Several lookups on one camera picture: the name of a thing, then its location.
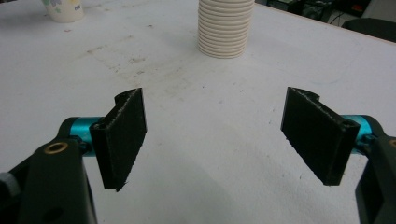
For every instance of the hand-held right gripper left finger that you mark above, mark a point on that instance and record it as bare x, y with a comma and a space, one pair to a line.
121, 140

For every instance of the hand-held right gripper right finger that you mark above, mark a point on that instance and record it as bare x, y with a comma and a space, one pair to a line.
320, 133

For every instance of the stack of white paper cups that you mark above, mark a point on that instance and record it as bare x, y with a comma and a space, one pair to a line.
225, 29

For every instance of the floral paper cup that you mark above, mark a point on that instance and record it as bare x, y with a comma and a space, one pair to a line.
64, 11

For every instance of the white foam mat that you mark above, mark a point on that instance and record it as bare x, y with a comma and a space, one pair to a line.
199, 146

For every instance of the black round stool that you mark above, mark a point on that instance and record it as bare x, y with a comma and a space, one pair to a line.
370, 29

